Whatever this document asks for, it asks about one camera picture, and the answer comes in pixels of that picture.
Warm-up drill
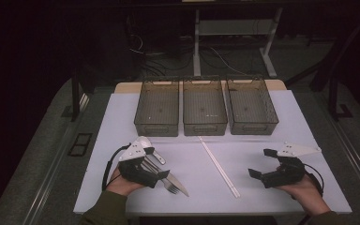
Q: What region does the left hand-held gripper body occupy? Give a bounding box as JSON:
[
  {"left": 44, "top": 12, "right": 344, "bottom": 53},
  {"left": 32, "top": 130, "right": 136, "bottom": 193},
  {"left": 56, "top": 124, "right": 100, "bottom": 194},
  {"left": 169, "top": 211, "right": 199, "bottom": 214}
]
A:
[{"left": 117, "top": 141, "right": 162, "bottom": 189}]

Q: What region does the person's right hand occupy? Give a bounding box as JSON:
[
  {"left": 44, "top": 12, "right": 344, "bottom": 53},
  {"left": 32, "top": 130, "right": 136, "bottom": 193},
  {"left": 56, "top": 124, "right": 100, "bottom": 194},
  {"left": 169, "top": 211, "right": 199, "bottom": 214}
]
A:
[{"left": 276, "top": 172, "right": 331, "bottom": 217}]

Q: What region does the white metal desk frame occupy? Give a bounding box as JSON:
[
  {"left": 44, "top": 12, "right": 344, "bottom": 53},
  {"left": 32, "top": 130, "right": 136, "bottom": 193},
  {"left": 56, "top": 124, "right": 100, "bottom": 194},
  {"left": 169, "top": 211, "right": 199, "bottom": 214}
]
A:
[{"left": 192, "top": 7, "right": 284, "bottom": 79}]

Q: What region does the white chopstick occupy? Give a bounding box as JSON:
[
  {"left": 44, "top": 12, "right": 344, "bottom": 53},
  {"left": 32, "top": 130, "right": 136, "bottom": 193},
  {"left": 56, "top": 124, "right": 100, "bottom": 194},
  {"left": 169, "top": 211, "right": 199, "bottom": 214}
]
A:
[
  {"left": 197, "top": 135, "right": 239, "bottom": 199},
  {"left": 199, "top": 135, "right": 242, "bottom": 198}
]

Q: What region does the metal floor rail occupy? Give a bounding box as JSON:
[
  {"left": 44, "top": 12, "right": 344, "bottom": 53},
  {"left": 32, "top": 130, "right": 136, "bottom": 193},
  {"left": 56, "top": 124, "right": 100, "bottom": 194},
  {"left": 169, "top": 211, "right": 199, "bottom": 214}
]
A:
[
  {"left": 320, "top": 102, "right": 360, "bottom": 201},
  {"left": 22, "top": 93, "right": 90, "bottom": 225}
]

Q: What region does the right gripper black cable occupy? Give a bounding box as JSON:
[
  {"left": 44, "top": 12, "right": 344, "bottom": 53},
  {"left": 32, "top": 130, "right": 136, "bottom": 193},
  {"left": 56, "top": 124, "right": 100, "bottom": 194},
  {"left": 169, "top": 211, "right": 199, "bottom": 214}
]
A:
[{"left": 303, "top": 163, "right": 325, "bottom": 199}]

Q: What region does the grey floor cable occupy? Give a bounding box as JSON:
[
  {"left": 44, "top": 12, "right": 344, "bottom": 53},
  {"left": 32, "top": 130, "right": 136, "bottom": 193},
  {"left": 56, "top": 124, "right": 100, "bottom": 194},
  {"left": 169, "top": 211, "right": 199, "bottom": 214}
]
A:
[{"left": 128, "top": 32, "right": 167, "bottom": 57}]

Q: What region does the silver fork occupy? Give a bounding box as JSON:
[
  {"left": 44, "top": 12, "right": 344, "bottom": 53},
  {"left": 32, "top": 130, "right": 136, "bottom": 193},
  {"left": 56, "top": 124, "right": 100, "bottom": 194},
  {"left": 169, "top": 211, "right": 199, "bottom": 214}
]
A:
[{"left": 142, "top": 160, "right": 181, "bottom": 196}]

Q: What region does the black floor socket frame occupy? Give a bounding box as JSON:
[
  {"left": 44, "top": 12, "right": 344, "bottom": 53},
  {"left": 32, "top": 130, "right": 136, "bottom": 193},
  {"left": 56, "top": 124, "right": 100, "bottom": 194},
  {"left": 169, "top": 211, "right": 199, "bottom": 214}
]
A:
[{"left": 67, "top": 132, "right": 94, "bottom": 158}]

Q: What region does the black metal stand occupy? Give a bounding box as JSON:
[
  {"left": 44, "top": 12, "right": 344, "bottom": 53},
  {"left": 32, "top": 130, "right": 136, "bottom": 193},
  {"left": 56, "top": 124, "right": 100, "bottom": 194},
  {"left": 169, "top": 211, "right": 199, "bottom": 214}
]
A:
[{"left": 327, "top": 76, "right": 354, "bottom": 122}]

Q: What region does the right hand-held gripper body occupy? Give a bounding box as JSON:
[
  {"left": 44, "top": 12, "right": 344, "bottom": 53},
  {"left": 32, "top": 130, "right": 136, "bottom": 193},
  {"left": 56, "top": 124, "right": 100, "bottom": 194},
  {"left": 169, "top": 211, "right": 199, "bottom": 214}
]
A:
[{"left": 260, "top": 142, "right": 323, "bottom": 189}]

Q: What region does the dark translucent plastic bin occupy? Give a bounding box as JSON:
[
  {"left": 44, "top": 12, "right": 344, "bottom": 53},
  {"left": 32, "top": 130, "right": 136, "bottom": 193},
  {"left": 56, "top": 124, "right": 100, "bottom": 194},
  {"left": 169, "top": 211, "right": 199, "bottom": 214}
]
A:
[
  {"left": 133, "top": 79, "right": 180, "bottom": 138},
  {"left": 225, "top": 76, "right": 279, "bottom": 136},
  {"left": 182, "top": 78, "right": 229, "bottom": 137}
]

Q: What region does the person's left hand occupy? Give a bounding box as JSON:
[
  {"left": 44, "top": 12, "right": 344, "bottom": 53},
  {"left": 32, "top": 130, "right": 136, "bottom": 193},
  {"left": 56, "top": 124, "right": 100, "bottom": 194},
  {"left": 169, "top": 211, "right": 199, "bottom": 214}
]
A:
[{"left": 106, "top": 167, "right": 144, "bottom": 197}]

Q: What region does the white floor cable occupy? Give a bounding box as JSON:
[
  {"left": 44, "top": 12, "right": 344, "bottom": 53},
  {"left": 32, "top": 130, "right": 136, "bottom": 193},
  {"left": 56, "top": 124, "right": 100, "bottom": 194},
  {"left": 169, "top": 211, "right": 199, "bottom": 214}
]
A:
[{"left": 207, "top": 46, "right": 249, "bottom": 77}]

